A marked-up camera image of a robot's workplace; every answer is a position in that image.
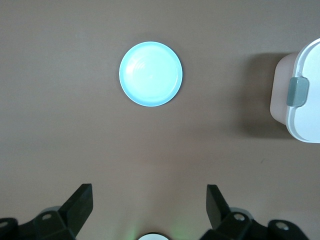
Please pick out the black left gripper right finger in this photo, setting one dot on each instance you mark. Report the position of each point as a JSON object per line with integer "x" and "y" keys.
{"x": 225, "y": 222}

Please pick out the light blue round plate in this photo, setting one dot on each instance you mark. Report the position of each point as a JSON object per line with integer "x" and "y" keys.
{"x": 151, "y": 75}

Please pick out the white lidded pink box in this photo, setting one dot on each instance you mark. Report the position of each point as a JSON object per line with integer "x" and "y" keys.
{"x": 307, "y": 120}

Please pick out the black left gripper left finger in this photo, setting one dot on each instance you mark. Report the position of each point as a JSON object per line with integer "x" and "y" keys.
{"x": 70, "y": 217}

